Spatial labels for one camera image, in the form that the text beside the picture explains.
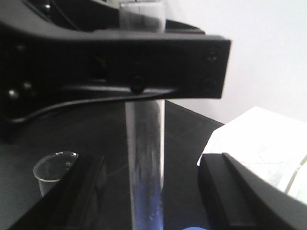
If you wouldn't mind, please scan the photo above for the blue plastic tray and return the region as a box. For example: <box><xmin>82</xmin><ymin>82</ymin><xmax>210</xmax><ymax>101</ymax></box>
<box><xmin>183</xmin><ymin>226</ymin><xmax>206</xmax><ymax>230</ymax></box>

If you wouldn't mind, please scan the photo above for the clear glass beaker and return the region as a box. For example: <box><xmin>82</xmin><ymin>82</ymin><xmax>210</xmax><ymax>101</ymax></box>
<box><xmin>33</xmin><ymin>151</ymin><xmax>79</xmax><ymax>197</ymax></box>

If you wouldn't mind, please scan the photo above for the white left storage bin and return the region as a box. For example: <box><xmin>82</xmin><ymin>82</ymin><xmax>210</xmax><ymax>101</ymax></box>
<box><xmin>202</xmin><ymin>107</ymin><xmax>307</xmax><ymax>203</ymax></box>

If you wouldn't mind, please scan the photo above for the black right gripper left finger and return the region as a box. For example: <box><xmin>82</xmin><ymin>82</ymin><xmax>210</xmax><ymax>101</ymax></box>
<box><xmin>10</xmin><ymin>155</ymin><xmax>105</xmax><ymax>230</ymax></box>

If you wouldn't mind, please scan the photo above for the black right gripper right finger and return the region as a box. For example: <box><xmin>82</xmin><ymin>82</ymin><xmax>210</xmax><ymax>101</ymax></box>
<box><xmin>198</xmin><ymin>153</ymin><xmax>307</xmax><ymax>230</ymax></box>

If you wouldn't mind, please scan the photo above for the clear glass test tube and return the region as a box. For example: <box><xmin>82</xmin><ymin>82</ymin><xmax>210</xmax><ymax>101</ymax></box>
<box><xmin>119</xmin><ymin>0</ymin><xmax>166</xmax><ymax>230</ymax></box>

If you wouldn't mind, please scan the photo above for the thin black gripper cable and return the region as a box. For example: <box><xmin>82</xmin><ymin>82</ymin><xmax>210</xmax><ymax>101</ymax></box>
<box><xmin>9</xmin><ymin>89</ymin><xmax>176</xmax><ymax>124</ymax></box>

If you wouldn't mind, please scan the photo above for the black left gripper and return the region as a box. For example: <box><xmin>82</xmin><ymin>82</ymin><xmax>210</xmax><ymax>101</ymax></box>
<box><xmin>0</xmin><ymin>0</ymin><xmax>231</xmax><ymax>141</ymax></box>

